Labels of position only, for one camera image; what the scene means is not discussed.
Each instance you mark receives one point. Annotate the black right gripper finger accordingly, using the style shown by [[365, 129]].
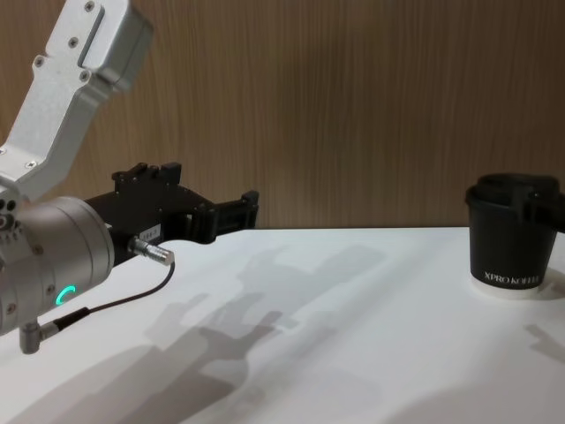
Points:
[[547, 212]]

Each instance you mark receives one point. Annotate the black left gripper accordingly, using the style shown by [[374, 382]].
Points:
[[145, 207]]

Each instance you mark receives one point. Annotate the black paper coffee cup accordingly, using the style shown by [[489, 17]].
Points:
[[503, 252]]

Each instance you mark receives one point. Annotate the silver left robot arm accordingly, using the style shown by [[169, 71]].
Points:
[[66, 247]]

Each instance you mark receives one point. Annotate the black plastic cup lid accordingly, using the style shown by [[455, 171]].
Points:
[[496, 199]]

